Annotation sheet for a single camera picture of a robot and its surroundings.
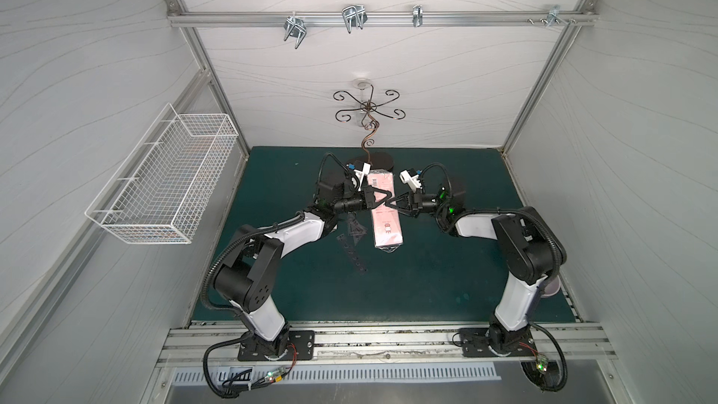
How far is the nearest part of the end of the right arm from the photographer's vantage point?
2.43ft

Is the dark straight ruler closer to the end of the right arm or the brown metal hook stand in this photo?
the end of the right arm

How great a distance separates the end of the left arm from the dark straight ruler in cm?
22

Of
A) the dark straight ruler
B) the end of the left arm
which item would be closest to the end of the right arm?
the end of the left arm

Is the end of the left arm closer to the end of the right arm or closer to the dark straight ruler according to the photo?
the end of the right arm

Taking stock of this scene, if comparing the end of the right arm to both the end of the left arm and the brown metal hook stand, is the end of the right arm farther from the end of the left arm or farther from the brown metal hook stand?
the brown metal hook stand

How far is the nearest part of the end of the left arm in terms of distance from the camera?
698mm

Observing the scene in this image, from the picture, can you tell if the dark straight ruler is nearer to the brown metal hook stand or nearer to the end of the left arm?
the end of the left arm

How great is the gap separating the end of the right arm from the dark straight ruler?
235 mm

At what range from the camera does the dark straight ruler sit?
90cm
